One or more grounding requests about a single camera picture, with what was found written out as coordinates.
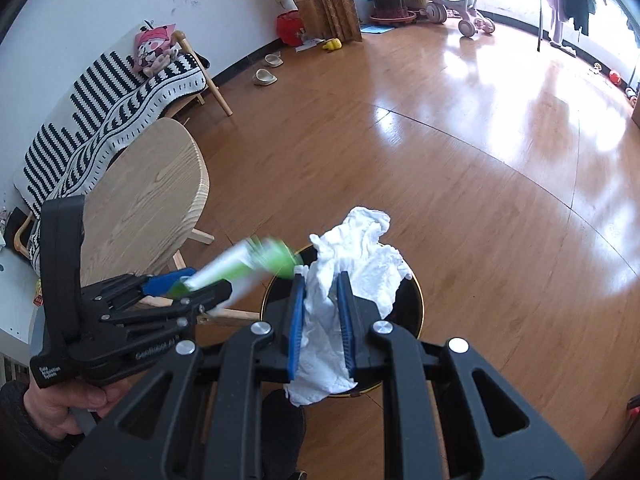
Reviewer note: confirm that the white tissue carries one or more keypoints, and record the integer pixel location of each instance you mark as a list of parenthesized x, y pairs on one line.
[(360, 260)]

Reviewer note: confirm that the black and white striped blanket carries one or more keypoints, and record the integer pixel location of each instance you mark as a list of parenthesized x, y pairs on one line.
[(100, 105)]

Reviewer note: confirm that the red bag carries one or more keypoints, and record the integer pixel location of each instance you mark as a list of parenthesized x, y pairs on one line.
[(289, 29)]

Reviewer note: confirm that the wooden table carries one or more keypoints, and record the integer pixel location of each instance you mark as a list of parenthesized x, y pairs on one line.
[(145, 185)]

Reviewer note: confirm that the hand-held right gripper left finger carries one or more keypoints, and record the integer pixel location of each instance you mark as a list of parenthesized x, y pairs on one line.
[(297, 325)]

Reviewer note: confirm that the pink cartoon cushion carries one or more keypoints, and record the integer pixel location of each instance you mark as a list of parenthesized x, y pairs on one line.
[(152, 40)]

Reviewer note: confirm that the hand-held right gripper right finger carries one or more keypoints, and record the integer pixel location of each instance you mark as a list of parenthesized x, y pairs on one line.
[(346, 325)]

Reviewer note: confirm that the brown plush toy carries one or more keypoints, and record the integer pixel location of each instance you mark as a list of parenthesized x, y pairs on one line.
[(160, 65)]

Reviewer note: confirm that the person's left forearm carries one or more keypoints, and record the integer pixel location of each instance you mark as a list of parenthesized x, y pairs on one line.
[(25, 440)]

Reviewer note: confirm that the person's left hand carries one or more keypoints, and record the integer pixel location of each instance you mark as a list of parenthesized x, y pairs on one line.
[(70, 400)]

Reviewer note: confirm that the green and white bottle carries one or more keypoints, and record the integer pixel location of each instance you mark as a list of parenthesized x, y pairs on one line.
[(270, 257)]

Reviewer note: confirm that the blue floor mat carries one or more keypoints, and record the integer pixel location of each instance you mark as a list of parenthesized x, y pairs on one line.
[(377, 29)]

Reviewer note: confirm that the yellow toy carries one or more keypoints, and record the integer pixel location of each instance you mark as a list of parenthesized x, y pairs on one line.
[(331, 45)]

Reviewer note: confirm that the black bin with gold rim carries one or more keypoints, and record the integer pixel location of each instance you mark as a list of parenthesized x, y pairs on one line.
[(406, 310)]

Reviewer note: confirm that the white paper sheet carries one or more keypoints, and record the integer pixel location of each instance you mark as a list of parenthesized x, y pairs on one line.
[(307, 45)]

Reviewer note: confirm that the small red toy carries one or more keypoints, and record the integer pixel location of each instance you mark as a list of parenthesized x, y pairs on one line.
[(614, 77)]

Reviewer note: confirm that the beige slipper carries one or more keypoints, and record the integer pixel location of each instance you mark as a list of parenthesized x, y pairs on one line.
[(263, 77), (273, 60)]

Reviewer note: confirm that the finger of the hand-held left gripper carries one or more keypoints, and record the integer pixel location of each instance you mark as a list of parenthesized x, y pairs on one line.
[(160, 282), (190, 307)]

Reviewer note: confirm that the black white striped sofa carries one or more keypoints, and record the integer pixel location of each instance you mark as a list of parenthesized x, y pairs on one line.
[(215, 85)]

